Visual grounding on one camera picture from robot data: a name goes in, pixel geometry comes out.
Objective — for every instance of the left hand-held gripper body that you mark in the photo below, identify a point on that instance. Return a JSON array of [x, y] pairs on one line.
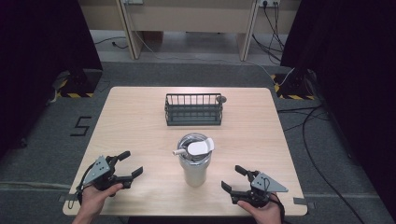
[[97, 170]]

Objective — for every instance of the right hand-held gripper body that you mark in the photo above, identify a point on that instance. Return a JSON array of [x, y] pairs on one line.
[[264, 185]]

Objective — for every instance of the steel tumbler with white lid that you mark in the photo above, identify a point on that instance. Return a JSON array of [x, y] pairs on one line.
[[194, 172]]

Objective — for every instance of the person's right hand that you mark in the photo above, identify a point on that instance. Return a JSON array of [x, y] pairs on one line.
[[264, 214]]

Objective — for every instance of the person's left hand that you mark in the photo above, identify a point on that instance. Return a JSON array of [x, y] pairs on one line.
[[95, 200]]

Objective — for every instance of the grey tape strip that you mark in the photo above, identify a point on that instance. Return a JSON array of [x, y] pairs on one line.
[[303, 202], [67, 198]]

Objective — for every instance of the round grey knob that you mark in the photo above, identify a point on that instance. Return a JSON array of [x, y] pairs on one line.
[[221, 99]]

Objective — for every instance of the black stand base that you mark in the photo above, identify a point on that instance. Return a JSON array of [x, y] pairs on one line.
[[295, 85], [82, 82]]

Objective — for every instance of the black curtain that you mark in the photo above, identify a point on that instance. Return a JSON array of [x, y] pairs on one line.
[[358, 77], [37, 62]]

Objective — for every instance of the beige desk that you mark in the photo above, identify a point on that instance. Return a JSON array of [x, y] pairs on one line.
[[190, 18]]

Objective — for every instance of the white power strip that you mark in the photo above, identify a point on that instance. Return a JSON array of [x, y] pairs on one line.
[[133, 1]]

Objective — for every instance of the white wall socket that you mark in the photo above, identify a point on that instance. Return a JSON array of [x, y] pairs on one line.
[[269, 2]]

